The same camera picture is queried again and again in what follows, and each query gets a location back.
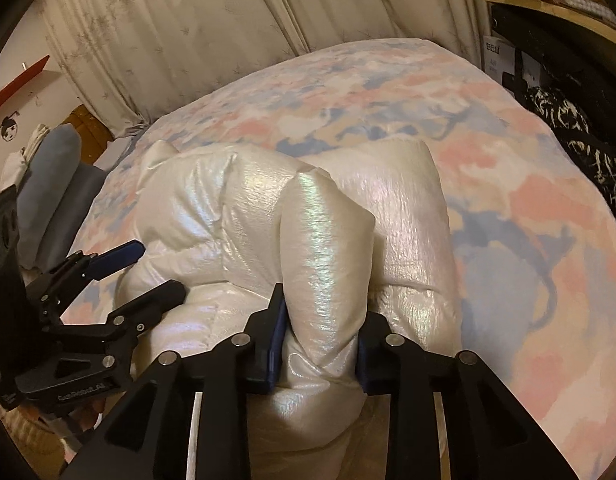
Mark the person's left hand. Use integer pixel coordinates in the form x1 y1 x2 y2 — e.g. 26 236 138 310
72 396 108 435

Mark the grey pillow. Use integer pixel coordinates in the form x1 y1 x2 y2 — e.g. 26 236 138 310
15 125 109 268

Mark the white keyboard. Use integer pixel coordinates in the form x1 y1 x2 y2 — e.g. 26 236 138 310
550 0 614 18

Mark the pastel patterned blanket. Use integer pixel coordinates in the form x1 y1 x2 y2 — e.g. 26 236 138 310
63 37 616 461

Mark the round face wall sticker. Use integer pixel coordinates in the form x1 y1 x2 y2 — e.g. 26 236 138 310
0 112 21 141

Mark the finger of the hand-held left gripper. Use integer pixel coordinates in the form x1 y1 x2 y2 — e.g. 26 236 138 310
25 240 147 321
40 280 188 368

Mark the black and white patterned cloth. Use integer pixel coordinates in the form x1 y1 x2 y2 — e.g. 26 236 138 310
523 85 616 231

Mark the cream patterned curtain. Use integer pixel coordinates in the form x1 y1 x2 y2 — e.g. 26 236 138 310
38 0 491 126

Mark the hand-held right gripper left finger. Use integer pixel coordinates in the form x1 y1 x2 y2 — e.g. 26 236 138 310
63 282 289 480

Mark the red wall shelf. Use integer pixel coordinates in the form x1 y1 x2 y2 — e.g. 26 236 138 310
0 55 51 118

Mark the white printed carton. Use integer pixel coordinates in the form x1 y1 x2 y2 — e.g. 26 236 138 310
480 35 519 91

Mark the shiny cream puffer jacket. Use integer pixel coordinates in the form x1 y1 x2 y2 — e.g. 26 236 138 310
113 137 464 480

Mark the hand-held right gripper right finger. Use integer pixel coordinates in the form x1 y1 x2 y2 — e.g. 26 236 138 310
355 312 581 480

